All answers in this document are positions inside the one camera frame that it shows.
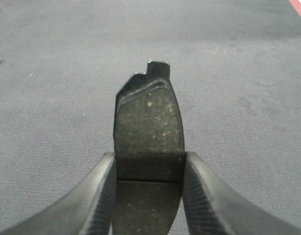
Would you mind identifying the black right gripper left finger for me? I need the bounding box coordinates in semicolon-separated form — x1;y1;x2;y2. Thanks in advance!
0;152;116;235

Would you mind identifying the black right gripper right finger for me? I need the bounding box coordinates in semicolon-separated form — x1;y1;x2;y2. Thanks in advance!
183;152;301;235

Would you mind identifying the brake pad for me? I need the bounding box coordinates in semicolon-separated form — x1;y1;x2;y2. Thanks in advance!
112;61;186;235

